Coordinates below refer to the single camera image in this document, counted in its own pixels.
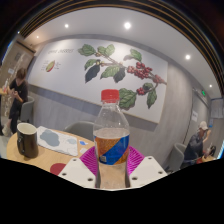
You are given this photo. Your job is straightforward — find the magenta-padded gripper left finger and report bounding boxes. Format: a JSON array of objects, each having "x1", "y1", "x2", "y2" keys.
[{"x1": 57, "y1": 145, "x2": 100, "y2": 189}]

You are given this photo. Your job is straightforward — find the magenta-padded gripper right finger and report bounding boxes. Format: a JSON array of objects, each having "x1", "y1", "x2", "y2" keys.
[{"x1": 126, "y1": 145, "x2": 168, "y2": 189}]

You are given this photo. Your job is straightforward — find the clear red-capped drink bottle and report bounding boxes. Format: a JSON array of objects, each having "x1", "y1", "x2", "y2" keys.
[{"x1": 92, "y1": 88, "x2": 131, "y2": 190}]

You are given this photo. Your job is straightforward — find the flat round red coaster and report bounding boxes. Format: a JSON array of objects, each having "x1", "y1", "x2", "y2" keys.
[{"x1": 49, "y1": 162, "x2": 68, "y2": 176}]

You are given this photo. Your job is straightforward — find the white laptop with grey sticker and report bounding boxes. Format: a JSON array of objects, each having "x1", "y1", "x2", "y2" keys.
[{"x1": 36, "y1": 125, "x2": 79, "y2": 157}]

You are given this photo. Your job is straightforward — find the dark brown mug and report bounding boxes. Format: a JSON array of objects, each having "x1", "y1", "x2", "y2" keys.
[{"x1": 16, "y1": 122, "x2": 40, "y2": 159}]

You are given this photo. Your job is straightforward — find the person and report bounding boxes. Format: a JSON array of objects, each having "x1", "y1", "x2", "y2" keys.
[
  {"x1": 183, "y1": 120, "x2": 213, "y2": 164},
  {"x1": 5, "y1": 67, "x2": 29, "y2": 134}
]

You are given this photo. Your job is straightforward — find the white paper door notice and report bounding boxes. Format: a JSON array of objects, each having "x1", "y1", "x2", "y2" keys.
[{"x1": 190, "y1": 110, "x2": 199, "y2": 123}]

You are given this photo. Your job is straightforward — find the round ceiling lights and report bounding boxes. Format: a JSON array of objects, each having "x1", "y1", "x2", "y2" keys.
[{"x1": 34, "y1": 21, "x2": 214, "y2": 89}]

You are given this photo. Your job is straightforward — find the coffee plant wall mural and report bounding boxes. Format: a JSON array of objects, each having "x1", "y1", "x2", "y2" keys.
[{"x1": 27, "y1": 38, "x2": 169, "y2": 124}]

